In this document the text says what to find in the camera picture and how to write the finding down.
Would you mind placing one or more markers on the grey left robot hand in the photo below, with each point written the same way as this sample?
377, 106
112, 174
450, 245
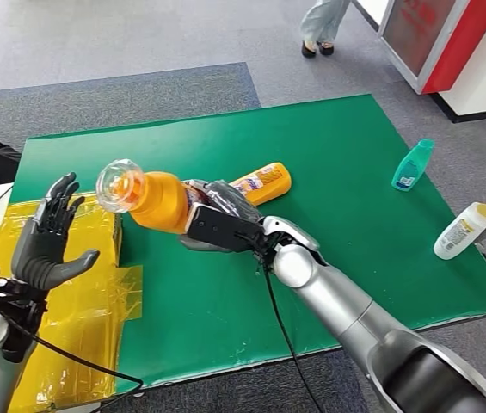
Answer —
44, 245

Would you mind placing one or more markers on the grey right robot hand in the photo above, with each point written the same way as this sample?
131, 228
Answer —
225, 196

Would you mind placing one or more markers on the orange bottle with clear cap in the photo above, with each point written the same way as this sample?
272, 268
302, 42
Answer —
266, 179
156, 199

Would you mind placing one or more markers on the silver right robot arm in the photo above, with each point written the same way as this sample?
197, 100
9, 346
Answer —
354, 308

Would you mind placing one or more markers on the teal plastic bottle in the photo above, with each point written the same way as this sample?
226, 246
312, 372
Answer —
412, 165

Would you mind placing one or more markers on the white bottle with yellow cap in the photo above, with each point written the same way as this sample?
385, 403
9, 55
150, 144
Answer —
462, 231

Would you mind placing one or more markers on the yellow taped cardboard box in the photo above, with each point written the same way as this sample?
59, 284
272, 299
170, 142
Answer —
92, 308

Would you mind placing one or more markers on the green table mat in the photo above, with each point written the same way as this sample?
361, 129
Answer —
354, 188

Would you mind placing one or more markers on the person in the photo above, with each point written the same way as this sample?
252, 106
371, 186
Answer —
322, 23

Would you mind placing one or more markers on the red and white sign board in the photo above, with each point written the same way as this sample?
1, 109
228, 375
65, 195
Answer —
436, 40

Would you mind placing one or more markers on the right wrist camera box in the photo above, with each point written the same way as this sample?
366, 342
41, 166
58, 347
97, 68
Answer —
221, 228

